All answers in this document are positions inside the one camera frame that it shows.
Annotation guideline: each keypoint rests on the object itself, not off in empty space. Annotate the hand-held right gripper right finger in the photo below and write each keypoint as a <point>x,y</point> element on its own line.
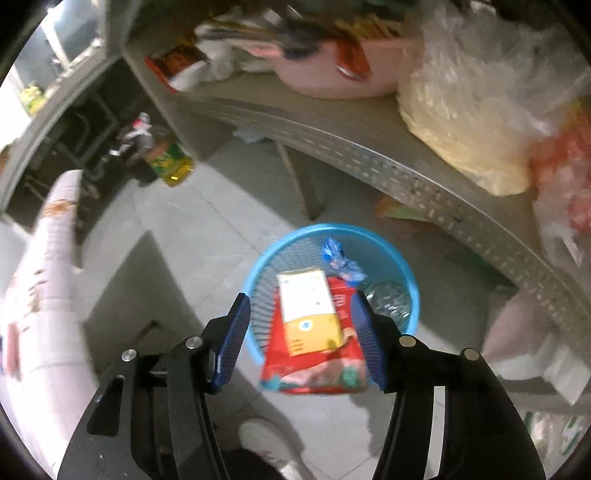
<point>369,341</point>

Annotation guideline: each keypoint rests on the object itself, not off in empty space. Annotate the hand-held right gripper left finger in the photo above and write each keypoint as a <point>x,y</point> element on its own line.
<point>231,350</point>

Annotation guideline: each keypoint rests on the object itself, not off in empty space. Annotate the orange red snack bag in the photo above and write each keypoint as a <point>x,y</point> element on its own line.
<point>323,369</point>

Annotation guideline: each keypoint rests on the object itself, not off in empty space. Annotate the yellow white packet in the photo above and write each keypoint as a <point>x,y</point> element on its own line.
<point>307,318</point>

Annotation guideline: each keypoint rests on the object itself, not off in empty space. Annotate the blue candy wrapper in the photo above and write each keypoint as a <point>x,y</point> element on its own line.
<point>339,258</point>

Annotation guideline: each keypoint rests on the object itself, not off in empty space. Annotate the blue plastic basket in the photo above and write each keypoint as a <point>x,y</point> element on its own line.
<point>295,244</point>

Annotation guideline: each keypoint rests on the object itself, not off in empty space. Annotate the person's white shoe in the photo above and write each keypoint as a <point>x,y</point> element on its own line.
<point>270,438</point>

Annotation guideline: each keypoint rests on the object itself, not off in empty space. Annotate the person's black pants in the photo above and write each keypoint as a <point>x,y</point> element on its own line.
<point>251,468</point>

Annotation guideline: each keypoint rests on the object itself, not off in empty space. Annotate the green bag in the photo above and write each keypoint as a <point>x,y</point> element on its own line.
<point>401,212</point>

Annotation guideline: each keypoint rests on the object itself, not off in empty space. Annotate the white plastic bag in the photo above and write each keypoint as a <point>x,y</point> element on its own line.
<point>531,337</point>

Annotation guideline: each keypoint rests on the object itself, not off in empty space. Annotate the wooden leg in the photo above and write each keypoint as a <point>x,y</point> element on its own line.
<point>293,180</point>

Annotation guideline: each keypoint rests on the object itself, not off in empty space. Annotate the perforated grey shelf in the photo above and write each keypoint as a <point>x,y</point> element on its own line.
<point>369,157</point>

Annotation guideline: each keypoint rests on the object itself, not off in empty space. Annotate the cooking oil bottle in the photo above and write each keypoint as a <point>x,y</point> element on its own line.
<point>171,161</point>

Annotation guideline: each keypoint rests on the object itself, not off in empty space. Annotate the dark jar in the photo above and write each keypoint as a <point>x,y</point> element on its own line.
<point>134,159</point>

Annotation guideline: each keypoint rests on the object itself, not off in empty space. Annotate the white rag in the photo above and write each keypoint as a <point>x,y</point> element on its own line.
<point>247,134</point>

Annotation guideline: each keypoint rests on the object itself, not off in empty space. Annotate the yellow plastic bag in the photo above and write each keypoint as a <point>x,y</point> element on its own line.
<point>457,129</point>

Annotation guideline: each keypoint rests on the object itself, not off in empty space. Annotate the clear plastic bag red contents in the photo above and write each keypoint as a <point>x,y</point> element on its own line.
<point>563,184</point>

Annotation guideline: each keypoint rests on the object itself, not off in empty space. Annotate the pink basin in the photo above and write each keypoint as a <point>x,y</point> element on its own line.
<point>323,74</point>

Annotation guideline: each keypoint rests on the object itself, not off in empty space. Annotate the grey kitchen counter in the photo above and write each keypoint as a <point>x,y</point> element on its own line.
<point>55,124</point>

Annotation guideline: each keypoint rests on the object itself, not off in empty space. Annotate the red box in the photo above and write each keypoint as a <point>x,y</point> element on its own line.
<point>175,64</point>

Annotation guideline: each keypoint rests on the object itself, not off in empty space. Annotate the yellow bottle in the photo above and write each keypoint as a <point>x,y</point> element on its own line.
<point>31,99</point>

